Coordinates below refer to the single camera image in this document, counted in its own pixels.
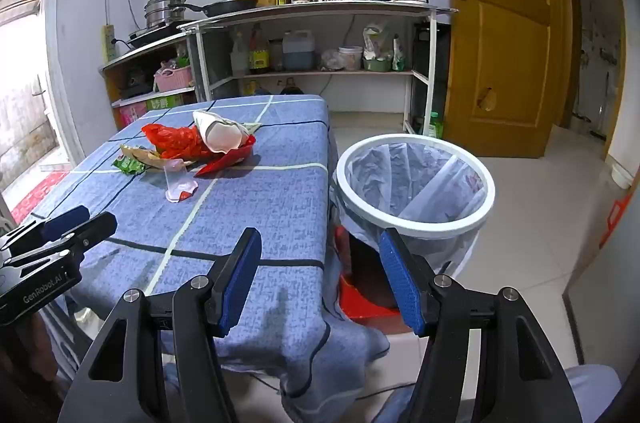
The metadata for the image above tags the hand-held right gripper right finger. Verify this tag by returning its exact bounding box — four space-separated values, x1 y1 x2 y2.
378 228 583 423

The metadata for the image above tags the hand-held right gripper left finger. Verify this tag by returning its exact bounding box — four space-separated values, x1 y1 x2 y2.
59 227 263 423

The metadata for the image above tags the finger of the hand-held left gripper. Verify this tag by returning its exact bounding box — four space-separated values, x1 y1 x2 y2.
10 211 119 268
0 205 91 254

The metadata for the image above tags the white trash bin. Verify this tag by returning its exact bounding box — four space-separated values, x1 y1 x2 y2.
330 134 497 284

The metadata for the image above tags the clear plastic wrapper red edge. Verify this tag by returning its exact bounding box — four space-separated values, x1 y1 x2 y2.
163 158 199 204

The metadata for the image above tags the red snack packet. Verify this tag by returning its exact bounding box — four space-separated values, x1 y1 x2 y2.
194 136 257 177

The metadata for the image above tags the red plastic stool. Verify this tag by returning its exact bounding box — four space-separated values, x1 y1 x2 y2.
332 225 416 321

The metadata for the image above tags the green snack wrapper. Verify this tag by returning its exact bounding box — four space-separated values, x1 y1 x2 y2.
112 153 147 176

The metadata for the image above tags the blue plaid tablecloth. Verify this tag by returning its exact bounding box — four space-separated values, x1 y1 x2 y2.
30 94 391 411

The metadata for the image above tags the pink carton box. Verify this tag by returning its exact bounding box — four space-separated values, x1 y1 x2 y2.
117 103 148 129

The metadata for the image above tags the red plastic bag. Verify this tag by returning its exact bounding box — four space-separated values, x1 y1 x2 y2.
141 123 213 160

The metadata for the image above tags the white paper bowl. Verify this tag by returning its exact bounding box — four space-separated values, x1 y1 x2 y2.
193 110 257 155

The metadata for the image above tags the green carton box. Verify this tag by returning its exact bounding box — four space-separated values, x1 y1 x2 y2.
145 90 197 114

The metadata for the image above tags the green bottle on floor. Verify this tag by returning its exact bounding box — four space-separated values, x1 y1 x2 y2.
425 110 444 139

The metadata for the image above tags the pink plastic basket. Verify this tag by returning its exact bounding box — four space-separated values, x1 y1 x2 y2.
153 66 193 93

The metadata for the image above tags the yellow power strip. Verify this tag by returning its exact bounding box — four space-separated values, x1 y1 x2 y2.
101 24 117 59

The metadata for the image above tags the black induction cooker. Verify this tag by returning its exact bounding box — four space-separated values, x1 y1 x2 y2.
127 23 186 49

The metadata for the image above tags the clear plastic bottle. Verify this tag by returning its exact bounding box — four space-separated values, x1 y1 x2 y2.
230 32 249 76

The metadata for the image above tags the green seasoning packet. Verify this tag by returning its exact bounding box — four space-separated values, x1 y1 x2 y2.
391 34 407 72

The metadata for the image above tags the yellow label oil bottle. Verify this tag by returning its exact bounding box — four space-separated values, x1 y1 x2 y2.
248 23 271 74

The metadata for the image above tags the white plastic bucket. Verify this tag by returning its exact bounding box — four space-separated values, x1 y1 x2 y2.
338 46 364 71

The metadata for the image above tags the steel steamer pot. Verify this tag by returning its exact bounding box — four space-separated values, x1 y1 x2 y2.
144 0 191 29

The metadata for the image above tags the blue plastic jug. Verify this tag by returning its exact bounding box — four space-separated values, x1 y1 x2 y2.
282 30 316 71

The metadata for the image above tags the white and green bag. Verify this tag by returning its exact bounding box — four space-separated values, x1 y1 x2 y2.
362 23 391 60

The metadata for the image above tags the white floor bowl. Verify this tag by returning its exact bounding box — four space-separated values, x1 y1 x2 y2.
611 163 633 190

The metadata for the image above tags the yellow wooden door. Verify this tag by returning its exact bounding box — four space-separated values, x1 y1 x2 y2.
440 0 566 159

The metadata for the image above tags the black frying pan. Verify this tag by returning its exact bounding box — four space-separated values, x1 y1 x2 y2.
170 0 260 18

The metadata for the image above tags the white metal shelf unit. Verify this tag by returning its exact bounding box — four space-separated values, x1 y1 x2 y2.
177 0 460 136

